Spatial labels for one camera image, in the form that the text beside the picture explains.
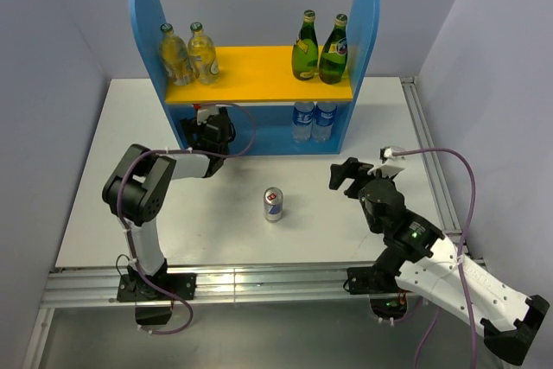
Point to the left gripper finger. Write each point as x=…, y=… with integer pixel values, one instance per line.
x=224, y=119
x=189, y=128

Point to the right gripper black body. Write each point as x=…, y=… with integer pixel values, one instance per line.
x=374, y=225

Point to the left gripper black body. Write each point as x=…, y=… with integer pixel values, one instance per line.
x=202, y=133

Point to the clear Chang bottle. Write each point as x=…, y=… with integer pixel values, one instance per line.
x=202, y=53
x=174, y=54

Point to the Red Bull can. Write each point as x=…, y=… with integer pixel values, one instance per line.
x=273, y=204

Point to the green Perrier bottle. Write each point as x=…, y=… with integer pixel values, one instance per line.
x=305, y=53
x=332, y=63

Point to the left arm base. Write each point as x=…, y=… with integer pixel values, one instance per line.
x=154, y=302

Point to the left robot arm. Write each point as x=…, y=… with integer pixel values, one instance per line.
x=137, y=187

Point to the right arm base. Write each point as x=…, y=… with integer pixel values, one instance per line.
x=387, y=301

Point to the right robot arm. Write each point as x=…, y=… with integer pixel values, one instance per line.
x=420, y=258

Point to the blue and yellow shelf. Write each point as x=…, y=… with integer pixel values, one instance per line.
x=258, y=81

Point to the right Pocari Sweat bottle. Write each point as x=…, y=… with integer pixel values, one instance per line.
x=324, y=117

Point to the pocari sweat bottle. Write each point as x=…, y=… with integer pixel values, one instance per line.
x=303, y=114
x=324, y=117

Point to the left Pocari Sweat bottle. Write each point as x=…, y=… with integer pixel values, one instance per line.
x=303, y=114

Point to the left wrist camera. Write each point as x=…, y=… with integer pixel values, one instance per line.
x=202, y=112

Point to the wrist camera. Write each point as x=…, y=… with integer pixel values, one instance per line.
x=391, y=163
x=202, y=112

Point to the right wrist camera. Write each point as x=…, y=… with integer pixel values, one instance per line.
x=391, y=163

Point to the right aluminium rail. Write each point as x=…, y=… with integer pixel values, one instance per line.
x=443, y=202

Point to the aluminium rail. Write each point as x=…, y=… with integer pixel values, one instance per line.
x=98, y=287
x=443, y=202

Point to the front aluminium rail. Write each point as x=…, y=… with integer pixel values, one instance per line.
x=98, y=287

